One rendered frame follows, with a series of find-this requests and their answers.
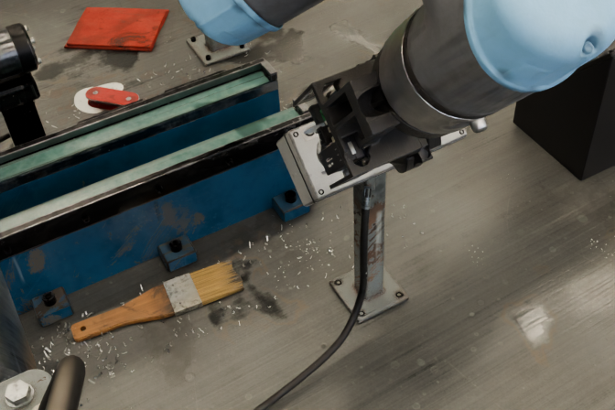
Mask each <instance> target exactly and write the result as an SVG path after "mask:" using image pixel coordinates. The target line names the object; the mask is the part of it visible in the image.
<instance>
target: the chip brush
mask: <svg viewBox="0 0 615 410"><path fill-rule="evenodd" d="M242 290H244V288H243V280H242V278H241V277H240V276H239V275H238V274H237V273H236V272H235V271H234V270H233V268H232V260H227V261H224V262H221V263H218V264H214V265H212V266H209V267H206V268H203V269H200V270H198V271H195V272H193V273H188V274H185V275H181V276H178V277H176V278H173V279H170V280H167V281H166V282H163V284H162V285H160V286H155V287H153V288H151V289H150V290H148V291H146V292H145V293H144V294H142V295H140V296H139V297H136V298H135V299H133V300H131V301H130V302H128V303H126V304H124V305H123V306H121V307H118V308H116V309H113V310H110V311H107V312H105V313H102V314H100V315H97V316H95V317H92V318H87V319H85V320H83V321H80V322H77V323H75V324H73V325H72V326H71V331H72V335H73V338H74V340H75V341H76V342H81V341H84V340H88V339H90V338H93V337H96V336H99V335H101V333H102V334H103V333H106V332H108V331H111V330H114V329H118V328H121V327H123V326H126V325H130V324H135V323H141V322H147V321H151V320H157V319H162V318H169V317H172V316H174V315H176V316H178V315H181V314H184V313H186V312H189V311H191V310H193V309H196V308H200V307H203V306H204V305H206V304H209V303H210V302H213V301H216V300H218V299H221V298H223V297H227V296H229V295H232V294H234V293H237V292H239V291H242ZM83 330H84V331H83Z"/></svg>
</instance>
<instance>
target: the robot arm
mask: <svg viewBox="0 0 615 410"><path fill-rule="evenodd" d="M323 1H324V0H179V2H180V4H181V6H182V8H183V10H184V11H185V13H186V14H187V16H188V17H189V19H190V20H192V21H193V22H195V25H196V27H197V28H199V29H200V30H201V32H202V33H204V34H205V35H206V36H208V37H209V38H211V39H213V40H215V41H217V42H219V43H222V44H225V45H230V46H239V45H243V44H246V43H248V42H250V41H252V40H254V39H256V38H259V37H261V36H262V35H264V34H266V33H268V32H270V31H272V32H276V31H277V30H279V29H281V28H282V26H283V24H284V23H286V22H287V21H289V20H291V19H293V18H294V17H296V16H299V15H300V14H302V13H304V12H306V11H307V10H309V9H310V8H311V7H313V6H315V5H317V4H319V3H321V2H323ZM422 1H423V5H421V6H420V7H418V8H417V9H416V11H415V12H414V13H413V14H412V15H411V16H410V17H408V18H407V19H406V20H405V21H404V22H403V23H402V24H401V25H400V26H399V27H398V28H397V29H396V30H395V31H394V32H393V33H392V35H391V36H390V37H389V38H388V39H387V40H386V41H385V43H384V46H383V48H382V49H381V50H380V52H378V53H375V54H373V55H372V58H371V59H369V60H367V61H364V62H362V63H360V64H358V65H356V67H353V68H351V69H348V70H345V71H342V72H339V73H337V74H334V75H331V76H329V77H327V78H324V79H322V80H319V81H315V82H312V83H311V84H310V85H309V86H308V87H307V88H306V89H305V90H304V91H303V92H302V93H301V94H300V95H299V96H298V97H297V98H296V100H295V101H294V102H293V104H294V106H297V105H300V104H301V103H305V102H308V101H311V100H313V99H317V101H318V103H315V104H313V105H311V106H310V107H309V108H308V110H309V112H310V113H311V115H312V117H313V119H314V123H312V124H310V125H308V126H307V127H306V128H305V129H304V131H303V132H304V134H310V133H314V132H318V136H319V140H320V144H321V145H323V146H324V147H326V146H327V145H329V144H331V143H333V144H331V145H330V146H328V147H327V148H325V149H324V150H323V151H321V152H320V153H318V158H319V159H320V160H321V163H322V165H323V167H324V168H325V170H323V171H322V172H321V173H322V174H323V175H326V174H327V175H328V176H329V175H331V174H334V173H336V172H338V171H341V170H342V169H345V170H343V171H342V173H343V176H344V178H342V179H340V180H338V181H336V182H335V183H333V184H331V185H329V187H330V189H334V188H336V187H338V186H340V185H342V184H345V183H347V182H349V181H352V180H354V179H356V178H358V177H360V176H362V175H364V174H366V173H368V172H369V171H371V170H373V169H375V168H378V167H380V166H383V165H385V164H388V163H390V164H392V165H393V166H394V167H395V169H396V170H397V171H398V172H399V173H401V174H403V173H405V172H407V171H409V170H411V169H414V168H416V167H419V166H421V165H423V164H424V163H425V162H427V161H428V160H430V159H432V158H433V156H432V154H431V152H430V150H431V149H433V148H435V147H438V146H441V136H444V135H448V134H450V133H454V132H457V131H459V130H461V129H464V128H466V127H468V126H470V127H471V130H472V131H473V132H474V133H480V132H482V131H484V130H486V129H487V128H488V123H487V121H486V119H485V117H486V116H489V115H491V114H494V113H497V112H498V111H500V110H501V109H503V108H505V107H507V106H509V105H511V104H513V103H516V102H518V101H520V100H521V99H523V98H525V97H526V96H528V95H530V94H532V93H534V92H541V91H544V90H547V89H549V88H552V87H554V86H556V85H557V84H559V83H560V82H562V81H564V80H565V79H567V78H568V77H569V76H570V75H571V74H572V73H573V72H574V71H575V70H576V69H577V68H579V67H580V66H582V65H583V64H585V63H588V62H590V61H592V60H594V59H597V58H600V57H602V56H605V55H607V54H609V50H612V49H615V0H422ZM332 85H333V86H334V88H335V90H336V91H335V92H334V93H332V94H331V92H328V93H327V94H326V97H325V96H324V94H323V93H324V92H326V91H327V90H328V89H329V88H330V87H331V86H332ZM312 91H313V92H312ZM311 92H312V93H311Z"/></svg>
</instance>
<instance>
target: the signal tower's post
mask: <svg viewBox="0 0 615 410"><path fill-rule="evenodd" d="M187 43H188V44H189V46H190V47H191V48H192V50H193V51H194V52H195V53H196V55H197V56H198V57H199V59H200V60H201V61H202V63H203V64H204V65H205V66H209V65H211V64H214V63H217V62H220V61H222V60H225V59H229V58H232V57H234V56H237V55H240V54H243V53H245V52H246V51H247V52H248V51H250V48H249V47H248V46H247V45H246V44H243V45H239V46H230V45H225V44H222V43H219V42H217V41H215V40H213V39H211V38H209V37H208V36H206V35H205V34H203V35H200V36H197V37H191V38H190V39H187Z"/></svg>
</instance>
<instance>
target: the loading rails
mask: <svg viewBox="0 0 615 410"><path fill-rule="evenodd" d="M293 106H294V104H293ZM313 121H314V119H313V117H312V115H311V113H310V112H309V110H308V106H307V105H306V104H305V103H301V104H300V105H297V106H294V107H291V108H288V109H285V110H284V111H281V112H280V102H279V92H278V80H277V72H276V70H275V69H274V68H273V67H272V66H271V65H270V63H269V62H268V61H267V60H265V59H264V58H260V59H257V60H254V61H251V62H248V63H246V64H243V65H241V66H238V67H236V68H233V69H230V70H226V71H224V72H221V73H218V74H215V75H212V76H210V77H208V78H205V79H202V80H200V81H195V82H192V83H190V84H188V85H185V86H182V87H179V88H177V89H175V90H172V91H169V92H165V93H162V94H159V95H157V96H155V97H152V98H149V99H146V100H143V101H141V102H137V103H134V104H131V105H129V106H126V107H124V108H121V109H119V110H116V111H113V112H110V113H107V114H104V115H101V116H98V117H96V118H93V119H91V120H88V121H85V122H83V123H80V124H75V125H74V126H71V127H68V128H65V129H62V130H60V131H58V132H55V133H52V134H49V135H45V136H42V137H40V138H38V139H35V140H32V141H29V142H26V143H24V144H22V145H19V146H15V147H12V148H9V149H7V150H4V151H2V152H0V267H1V270H2V272H3V275H4V278H5V281H6V284H7V287H8V289H9V292H10V295H11V297H12V299H13V302H14V305H15V307H16V312H17V315H18V316H19V315H22V314H24V313H26V312H28V311H30V310H32V309H34V310H35V313H36V315H37V318H38V321H39V323H40V326H41V327H46V326H48V325H50V324H52V323H55V322H57V321H59V320H62V319H64V318H66V317H69V316H71V315H73V313H74V311H73V308H72V306H71V303H70V301H69V298H68V296H67V295H68V294H71V293H73V292H75V291H78V290H80V289H82V288H84V287H86V286H90V285H92V284H95V283H97V282H99V281H102V280H103V279H105V278H108V277H110V276H112V275H116V274H118V273H121V272H123V271H124V270H127V269H129V268H132V267H134V266H136V265H139V264H141V263H144V262H146V261H148V260H151V259H153V258H155V257H158V256H160V258H161V259H162V261H163V263H164V265H165V266H166V268H167V270H168V271H169V272H173V271H175V270H177V269H179V268H181V267H183V266H185V265H188V264H191V263H194V262H196V261H197V260H198V256H197V251H196V249H195V248H194V246H193V244H192V243H191V242H194V241H196V240H198V239H200V238H202V237H204V236H207V235H209V234H212V233H214V232H217V231H219V230H221V229H224V228H226V227H228V226H231V225H233V224H235V223H237V222H239V221H243V220H245V219H247V218H250V217H252V216H254V215H256V214H258V213H261V212H263V211H265V210H269V209H271V208H274V209H275V211H276V212H277V214H278V215H279V216H280V218H281V219H282V220H283V222H287V221H291V220H293V219H295V218H297V217H299V216H301V215H303V214H306V213H308V212H310V206H307V207H305V206H304V205H303V203H302V201H301V199H300V197H299V195H298V193H297V189H296V187H295V185H294V182H293V180H292V178H291V177H290V174H289V172H288V170H287V168H286V164H285V162H284V159H283V158H282V156H281V154H280V151H279V149H278V147H277V145H276V143H277V141H278V140H279V139H280V138H281V137H283V136H284V135H283V133H286V132H288V131H289V130H292V129H294V128H297V127H299V126H301V125H304V124H308V123H310V122H313Z"/></svg>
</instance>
